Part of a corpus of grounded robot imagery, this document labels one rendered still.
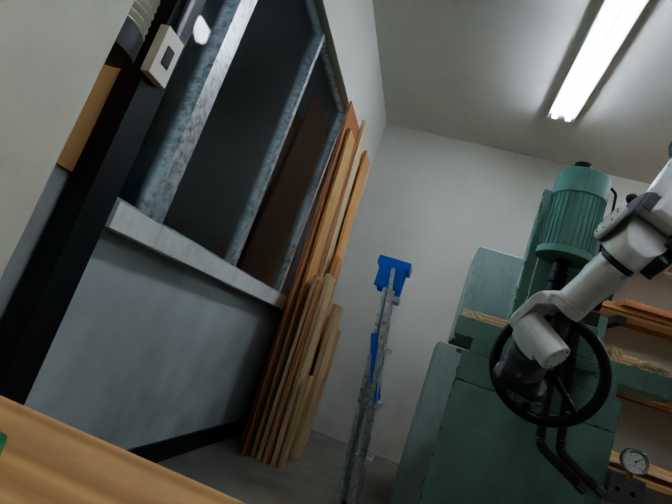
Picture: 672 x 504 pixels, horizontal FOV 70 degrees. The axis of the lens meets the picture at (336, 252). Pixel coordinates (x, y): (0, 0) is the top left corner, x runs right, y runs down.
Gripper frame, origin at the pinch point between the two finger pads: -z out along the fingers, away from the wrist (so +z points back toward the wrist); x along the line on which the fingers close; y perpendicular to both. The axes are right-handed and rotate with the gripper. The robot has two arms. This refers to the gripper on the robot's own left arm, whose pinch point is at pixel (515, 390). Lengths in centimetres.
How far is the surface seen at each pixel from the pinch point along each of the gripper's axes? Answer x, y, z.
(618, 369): 19.0, 31.2, -14.2
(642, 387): 25.8, 30.4, -15.6
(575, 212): -11, 69, 2
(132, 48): -85, -20, 72
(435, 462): -11.2, -13.1, -35.0
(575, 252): -5, 59, -5
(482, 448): -2.0, -3.4, -30.5
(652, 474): 75, 126, -209
